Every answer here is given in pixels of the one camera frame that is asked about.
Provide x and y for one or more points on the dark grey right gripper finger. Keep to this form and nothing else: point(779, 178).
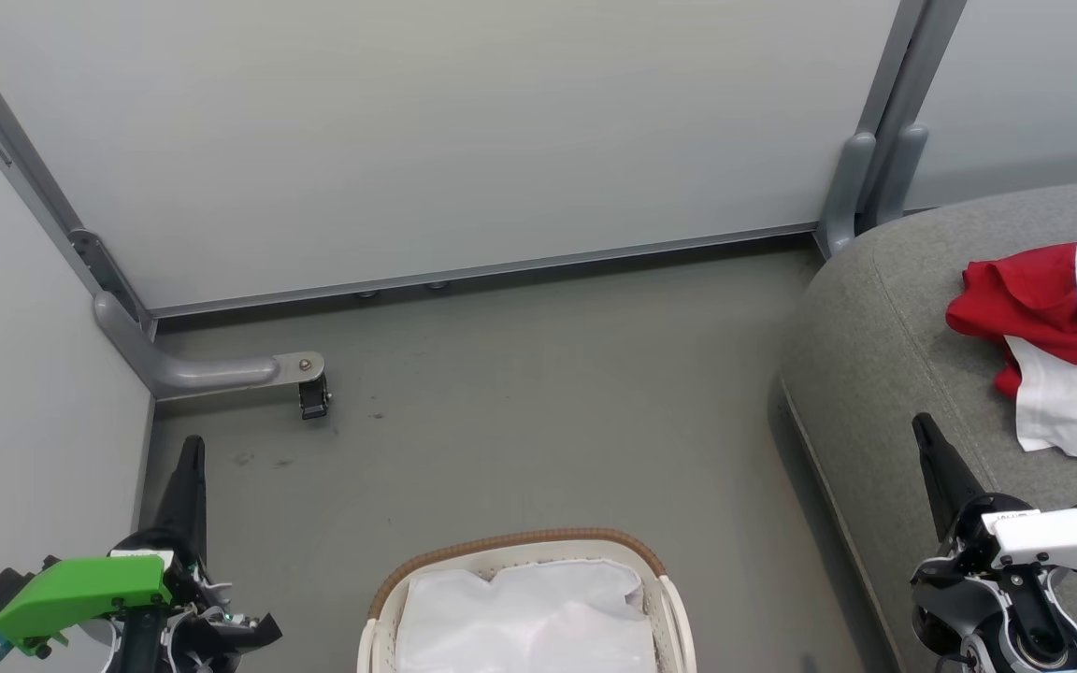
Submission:
point(948, 486)

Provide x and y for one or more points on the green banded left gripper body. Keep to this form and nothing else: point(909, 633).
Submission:
point(80, 594)

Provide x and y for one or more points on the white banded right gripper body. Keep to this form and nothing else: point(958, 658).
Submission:
point(1062, 542)

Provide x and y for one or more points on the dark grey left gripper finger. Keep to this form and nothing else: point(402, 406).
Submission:
point(188, 505)

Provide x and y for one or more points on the red and white garment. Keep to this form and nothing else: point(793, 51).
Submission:
point(1025, 299)

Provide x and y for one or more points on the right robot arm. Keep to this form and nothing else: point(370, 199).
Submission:
point(1025, 645)

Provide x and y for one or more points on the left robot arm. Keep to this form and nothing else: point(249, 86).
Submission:
point(141, 650)

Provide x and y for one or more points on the grey fabric sofa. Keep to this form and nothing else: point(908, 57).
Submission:
point(875, 355)

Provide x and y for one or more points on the grey partition support leg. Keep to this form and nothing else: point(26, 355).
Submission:
point(193, 374)

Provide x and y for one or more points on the black caster wheel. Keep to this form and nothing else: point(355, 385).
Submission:
point(314, 400)

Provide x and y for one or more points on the white laundry basket brown rim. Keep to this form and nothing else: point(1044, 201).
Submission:
point(681, 626)

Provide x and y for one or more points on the white cloth in basket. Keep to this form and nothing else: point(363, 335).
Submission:
point(520, 617)

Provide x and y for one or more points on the grey partition post with braces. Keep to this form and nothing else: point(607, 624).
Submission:
point(884, 140)

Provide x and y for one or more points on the grey partition corner post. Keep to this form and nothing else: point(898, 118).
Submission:
point(24, 178)

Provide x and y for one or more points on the grey partition bottom rail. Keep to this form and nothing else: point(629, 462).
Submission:
point(501, 269)

